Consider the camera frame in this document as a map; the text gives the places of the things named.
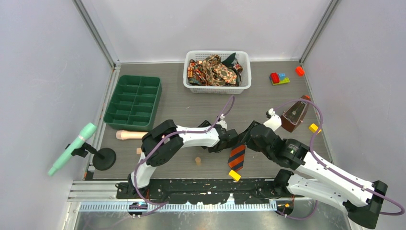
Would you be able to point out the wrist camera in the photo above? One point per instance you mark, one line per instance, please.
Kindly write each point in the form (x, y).
(221, 121)
(274, 121)

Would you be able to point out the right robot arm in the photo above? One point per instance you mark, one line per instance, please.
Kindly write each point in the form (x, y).
(307, 174)

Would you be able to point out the brown wooden metronome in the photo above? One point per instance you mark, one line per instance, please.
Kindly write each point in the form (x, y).
(294, 115)

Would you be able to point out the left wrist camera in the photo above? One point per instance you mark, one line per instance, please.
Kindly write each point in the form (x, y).
(221, 121)

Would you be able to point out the green compartment tray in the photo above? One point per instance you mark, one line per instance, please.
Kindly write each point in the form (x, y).
(134, 103)

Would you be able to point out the dark green tie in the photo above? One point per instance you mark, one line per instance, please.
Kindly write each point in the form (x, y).
(229, 61)

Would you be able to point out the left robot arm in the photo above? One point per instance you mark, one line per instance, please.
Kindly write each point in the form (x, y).
(161, 143)

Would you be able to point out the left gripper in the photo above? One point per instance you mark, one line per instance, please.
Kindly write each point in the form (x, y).
(206, 124)

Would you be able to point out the red toy brick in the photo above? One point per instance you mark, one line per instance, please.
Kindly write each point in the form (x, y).
(299, 71)

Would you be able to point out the orange navy striped tie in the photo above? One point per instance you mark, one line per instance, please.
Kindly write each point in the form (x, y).
(236, 157)

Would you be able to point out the black microphone stand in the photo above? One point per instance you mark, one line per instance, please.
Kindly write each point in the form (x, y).
(103, 159)

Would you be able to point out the floral patterned tie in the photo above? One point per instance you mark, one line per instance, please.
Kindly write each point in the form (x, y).
(211, 72)

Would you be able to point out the wooden cylinder peg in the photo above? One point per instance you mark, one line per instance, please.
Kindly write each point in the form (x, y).
(125, 135)

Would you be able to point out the small round wooden disc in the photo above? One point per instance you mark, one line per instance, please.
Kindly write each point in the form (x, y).
(198, 161)

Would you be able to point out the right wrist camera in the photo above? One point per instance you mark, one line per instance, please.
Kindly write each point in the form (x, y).
(274, 121)

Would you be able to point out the yellow toy brick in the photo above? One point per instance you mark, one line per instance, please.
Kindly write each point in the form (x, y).
(234, 175)
(314, 128)

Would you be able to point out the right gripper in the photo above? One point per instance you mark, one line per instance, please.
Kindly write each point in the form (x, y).
(245, 138)

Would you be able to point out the white plastic basket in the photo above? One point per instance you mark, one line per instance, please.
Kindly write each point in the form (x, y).
(243, 60)

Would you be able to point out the stacked lego bricks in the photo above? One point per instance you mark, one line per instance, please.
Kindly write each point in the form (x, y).
(279, 78)

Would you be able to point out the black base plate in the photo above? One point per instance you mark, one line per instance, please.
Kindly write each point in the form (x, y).
(206, 191)

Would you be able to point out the mint green microphone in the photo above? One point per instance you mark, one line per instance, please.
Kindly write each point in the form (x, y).
(87, 132)

